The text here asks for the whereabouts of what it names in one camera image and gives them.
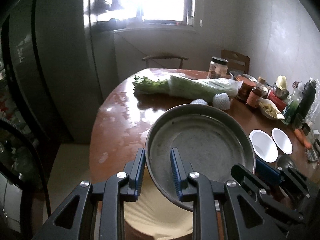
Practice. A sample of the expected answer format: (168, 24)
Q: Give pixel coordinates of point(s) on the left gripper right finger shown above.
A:
(220, 207)

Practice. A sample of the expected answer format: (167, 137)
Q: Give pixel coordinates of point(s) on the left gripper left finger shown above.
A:
(75, 216)

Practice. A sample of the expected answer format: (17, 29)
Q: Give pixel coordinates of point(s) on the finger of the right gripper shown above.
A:
(282, 173)
(260, 192)

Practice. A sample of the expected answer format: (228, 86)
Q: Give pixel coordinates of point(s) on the large metal plate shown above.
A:
(208, 138)

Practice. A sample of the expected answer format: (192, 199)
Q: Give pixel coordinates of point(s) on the small metal bowl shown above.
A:
(284, 161)

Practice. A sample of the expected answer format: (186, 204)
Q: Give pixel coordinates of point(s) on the red bowl white inside far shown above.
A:
(282, 141)

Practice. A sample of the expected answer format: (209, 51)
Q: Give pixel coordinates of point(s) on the red bowl white inside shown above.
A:
(264, 146)
(282, 141)

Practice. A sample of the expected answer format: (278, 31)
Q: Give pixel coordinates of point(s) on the red bowl white inside near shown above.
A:
(264, 146)

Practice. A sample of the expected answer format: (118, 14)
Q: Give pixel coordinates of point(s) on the orange carrot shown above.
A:
(302, 138)

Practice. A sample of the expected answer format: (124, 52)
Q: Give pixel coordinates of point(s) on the snack bag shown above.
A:
(269, 109)

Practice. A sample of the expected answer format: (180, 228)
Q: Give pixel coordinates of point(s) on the red tin can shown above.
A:
(280, 104)

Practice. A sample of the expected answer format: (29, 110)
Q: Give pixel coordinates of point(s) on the brown sauce bottle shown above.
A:
(256, 93)

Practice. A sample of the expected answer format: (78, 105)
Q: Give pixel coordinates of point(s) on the dark green thermos bottle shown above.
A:
(308, 97)

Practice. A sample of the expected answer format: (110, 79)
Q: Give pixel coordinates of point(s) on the cream ceramic plate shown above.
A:
(152, 216)

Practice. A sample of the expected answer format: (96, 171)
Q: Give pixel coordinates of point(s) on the metal cup with yellow item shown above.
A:
(280, 87)

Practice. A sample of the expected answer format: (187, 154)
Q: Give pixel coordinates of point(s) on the foam-netted fruit right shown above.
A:
(221, 101)

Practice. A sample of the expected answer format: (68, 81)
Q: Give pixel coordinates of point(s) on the foam-netted fruit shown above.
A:
(199, 102)
(221, 101)

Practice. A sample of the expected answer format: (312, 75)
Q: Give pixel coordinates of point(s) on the foam-netted fruit left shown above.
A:
(199, 102)

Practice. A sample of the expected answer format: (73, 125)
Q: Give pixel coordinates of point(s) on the bagged green cabbage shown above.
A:
(204, 89)

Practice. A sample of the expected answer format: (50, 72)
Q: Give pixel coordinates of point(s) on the glass jar black lid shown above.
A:
(218, 68)

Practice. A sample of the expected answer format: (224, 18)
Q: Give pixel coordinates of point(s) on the black refrigerator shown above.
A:
(52, 79)

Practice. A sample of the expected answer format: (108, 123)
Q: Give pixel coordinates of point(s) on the leafy green vegetable bunch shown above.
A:
(144, 85)

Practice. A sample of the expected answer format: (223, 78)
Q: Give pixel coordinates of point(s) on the wooden chair at window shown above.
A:
(164, 56)

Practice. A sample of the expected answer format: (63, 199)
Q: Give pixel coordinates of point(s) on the wooden chair by wall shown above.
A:
(236, 61)

